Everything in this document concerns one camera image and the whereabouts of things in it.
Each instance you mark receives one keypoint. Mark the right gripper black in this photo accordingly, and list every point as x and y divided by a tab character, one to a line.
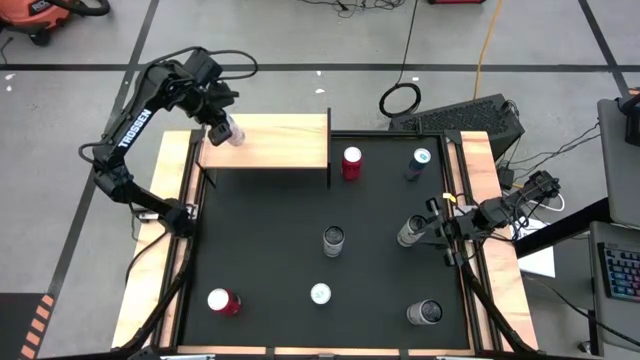
465	225

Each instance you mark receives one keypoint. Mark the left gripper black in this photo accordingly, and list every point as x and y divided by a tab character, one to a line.
210	102

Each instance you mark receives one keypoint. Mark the silver can with red print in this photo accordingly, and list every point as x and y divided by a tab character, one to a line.
237	134

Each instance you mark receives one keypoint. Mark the dark blue can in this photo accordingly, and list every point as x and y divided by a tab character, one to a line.
416	167

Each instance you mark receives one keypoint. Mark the red beverage can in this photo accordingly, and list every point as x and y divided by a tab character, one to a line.
351	167
225	302

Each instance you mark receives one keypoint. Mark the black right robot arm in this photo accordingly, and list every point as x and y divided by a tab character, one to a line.
520	197

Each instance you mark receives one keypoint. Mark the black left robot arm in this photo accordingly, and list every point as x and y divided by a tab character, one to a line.
132	130

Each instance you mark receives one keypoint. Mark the yellow tag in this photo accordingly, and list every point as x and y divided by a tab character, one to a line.
450	197

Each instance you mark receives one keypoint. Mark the black power adapter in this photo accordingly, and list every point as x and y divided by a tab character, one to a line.
506	176

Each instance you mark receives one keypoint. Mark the white paper sheet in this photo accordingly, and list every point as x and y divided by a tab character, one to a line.
540	260

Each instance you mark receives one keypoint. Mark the black computer case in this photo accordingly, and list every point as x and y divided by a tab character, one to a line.
465	117

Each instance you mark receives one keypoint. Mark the black bar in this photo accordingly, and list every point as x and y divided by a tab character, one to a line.
560	230

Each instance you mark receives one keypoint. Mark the Red Bull sugarfree can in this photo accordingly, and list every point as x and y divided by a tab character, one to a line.
320	293

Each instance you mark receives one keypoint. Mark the black table mat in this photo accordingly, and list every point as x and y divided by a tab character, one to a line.
280	280

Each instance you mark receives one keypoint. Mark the black keyboard blue keys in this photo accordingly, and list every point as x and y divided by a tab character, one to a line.
622	272

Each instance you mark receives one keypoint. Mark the grey desk panel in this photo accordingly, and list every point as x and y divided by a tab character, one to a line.
615	325
617	165

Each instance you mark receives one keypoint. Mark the orange shop vacuum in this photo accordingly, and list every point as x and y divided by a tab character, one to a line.
35	17

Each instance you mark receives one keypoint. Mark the black box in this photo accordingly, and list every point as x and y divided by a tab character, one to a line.
634	122

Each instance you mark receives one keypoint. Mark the silver mounting bracket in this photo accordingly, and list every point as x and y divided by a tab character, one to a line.
147	216

